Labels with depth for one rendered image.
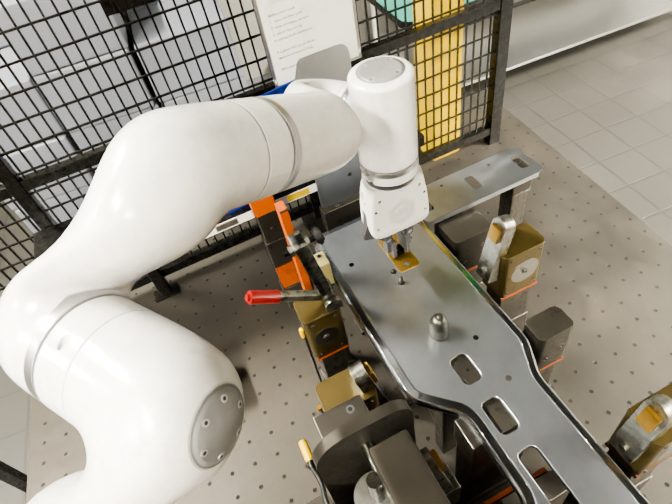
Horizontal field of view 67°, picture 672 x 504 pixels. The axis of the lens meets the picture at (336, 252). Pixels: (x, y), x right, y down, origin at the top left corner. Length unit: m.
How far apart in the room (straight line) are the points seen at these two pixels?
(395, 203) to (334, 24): 0.59
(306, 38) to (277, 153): 0.81
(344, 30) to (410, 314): 0.68
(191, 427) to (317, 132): 0.28
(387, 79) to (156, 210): 0.36
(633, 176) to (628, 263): 1.39
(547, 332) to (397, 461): 0.42
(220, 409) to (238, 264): 1.12
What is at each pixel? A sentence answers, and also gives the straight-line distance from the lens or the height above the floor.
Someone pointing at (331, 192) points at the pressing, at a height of 1.03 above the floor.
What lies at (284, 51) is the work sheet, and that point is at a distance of 1.22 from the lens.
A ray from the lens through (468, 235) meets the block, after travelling 1.05.
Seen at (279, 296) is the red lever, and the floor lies 1.12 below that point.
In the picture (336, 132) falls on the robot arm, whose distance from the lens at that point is 0.51.
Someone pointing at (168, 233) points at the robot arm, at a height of 1.51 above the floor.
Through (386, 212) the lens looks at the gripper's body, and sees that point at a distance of 0.76.
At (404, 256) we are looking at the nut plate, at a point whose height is 1.09.
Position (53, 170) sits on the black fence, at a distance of 1.25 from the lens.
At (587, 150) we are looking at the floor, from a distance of 2.90.
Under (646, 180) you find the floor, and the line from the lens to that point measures 2.79.
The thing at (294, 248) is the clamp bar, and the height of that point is 1.21.
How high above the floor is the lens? 1.75
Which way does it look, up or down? 48 degrees down
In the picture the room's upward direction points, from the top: 13 degrees counter-clockwise
